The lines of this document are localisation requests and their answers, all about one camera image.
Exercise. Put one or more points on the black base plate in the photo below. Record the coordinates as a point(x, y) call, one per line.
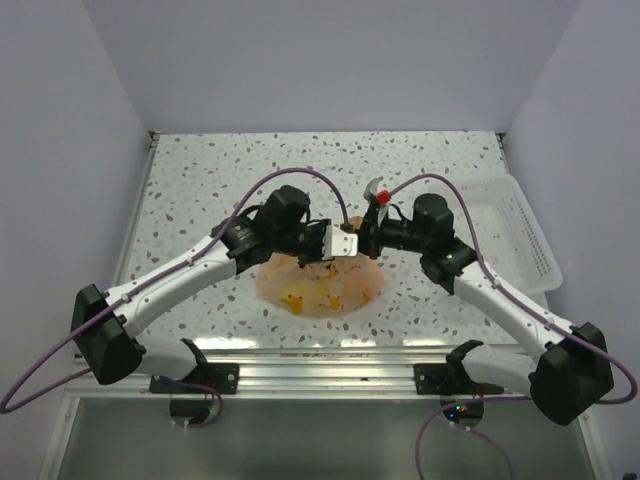
point(221, 377)
point(439, 379)

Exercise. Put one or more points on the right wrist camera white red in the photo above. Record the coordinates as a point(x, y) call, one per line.
point(378, 199)

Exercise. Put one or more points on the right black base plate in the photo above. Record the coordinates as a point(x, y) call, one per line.
point(439, 379)

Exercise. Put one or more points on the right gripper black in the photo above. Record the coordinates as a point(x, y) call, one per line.
point(370, 234)

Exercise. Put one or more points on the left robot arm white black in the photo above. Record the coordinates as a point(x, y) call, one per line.
point(108, 324)

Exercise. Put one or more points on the aluminium rail frame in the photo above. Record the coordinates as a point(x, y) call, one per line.
point(194, 181)

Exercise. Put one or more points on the white plastic tray basket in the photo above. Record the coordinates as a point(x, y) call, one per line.
point(510, 237)

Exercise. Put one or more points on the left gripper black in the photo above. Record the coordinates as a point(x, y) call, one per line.
point(317, 256)

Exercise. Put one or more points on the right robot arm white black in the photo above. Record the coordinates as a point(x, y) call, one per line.
point(562, 367)

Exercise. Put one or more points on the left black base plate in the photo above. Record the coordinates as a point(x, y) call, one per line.
point(221, 377)

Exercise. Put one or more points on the orange translucent plastic bag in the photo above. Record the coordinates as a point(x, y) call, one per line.
point(328, 289)

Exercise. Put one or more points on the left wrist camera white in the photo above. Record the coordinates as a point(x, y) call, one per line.
point(339, 244)

